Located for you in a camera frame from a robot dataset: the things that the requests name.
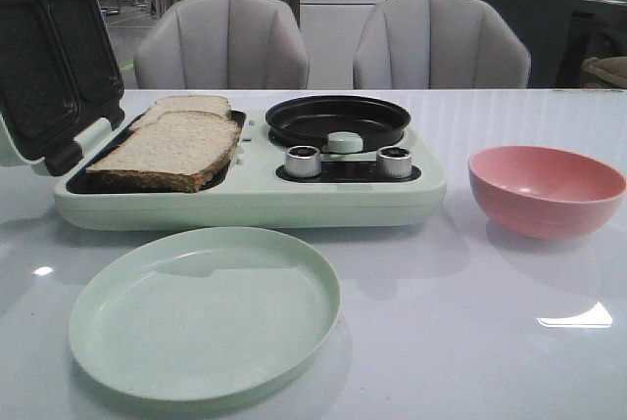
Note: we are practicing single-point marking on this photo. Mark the right silver control knob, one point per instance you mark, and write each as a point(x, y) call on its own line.
point(394, 162)

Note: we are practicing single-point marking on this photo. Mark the dark washing machine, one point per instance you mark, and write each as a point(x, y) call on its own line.
point(597, 28)

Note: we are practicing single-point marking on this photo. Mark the silver control knob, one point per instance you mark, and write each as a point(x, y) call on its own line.
point(394, 162)
point(302, 161)

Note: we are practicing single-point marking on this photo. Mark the grey upholstered chair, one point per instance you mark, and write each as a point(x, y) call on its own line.
point(224, 44)
point(439, 44)

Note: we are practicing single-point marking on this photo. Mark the pink plastic bowl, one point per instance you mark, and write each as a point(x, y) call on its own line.
point(545, 193)

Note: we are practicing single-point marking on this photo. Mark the mint green breakfast maker base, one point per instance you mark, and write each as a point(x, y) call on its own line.
point(249, 192)

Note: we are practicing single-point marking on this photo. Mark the beige cushion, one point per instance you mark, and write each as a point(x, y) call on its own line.
point(606, 72)

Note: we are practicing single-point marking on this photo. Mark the bread slice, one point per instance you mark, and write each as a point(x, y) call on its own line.
point(213, 104)
point(180, 151)

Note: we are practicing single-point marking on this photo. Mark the black round frying pan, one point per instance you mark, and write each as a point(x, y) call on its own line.
point(309, 121)

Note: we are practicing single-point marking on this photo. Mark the mint green round plate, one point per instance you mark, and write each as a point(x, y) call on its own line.
point(209, 314)

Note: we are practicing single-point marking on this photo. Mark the white cabinet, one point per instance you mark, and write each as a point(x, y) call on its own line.
point(331, 30)

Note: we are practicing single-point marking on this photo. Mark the left silver control knob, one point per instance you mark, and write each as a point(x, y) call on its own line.
point(302, 161)

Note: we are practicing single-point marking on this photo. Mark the breakfast maker hinged lid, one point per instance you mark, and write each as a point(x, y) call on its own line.
point(59, 76)

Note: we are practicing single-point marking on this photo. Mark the right grey upholstered chair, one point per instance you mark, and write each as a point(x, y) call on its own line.
point(439, 44)

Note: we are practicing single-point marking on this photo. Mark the left grey upholstered chair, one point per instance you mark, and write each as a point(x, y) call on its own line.
point(224, 44)

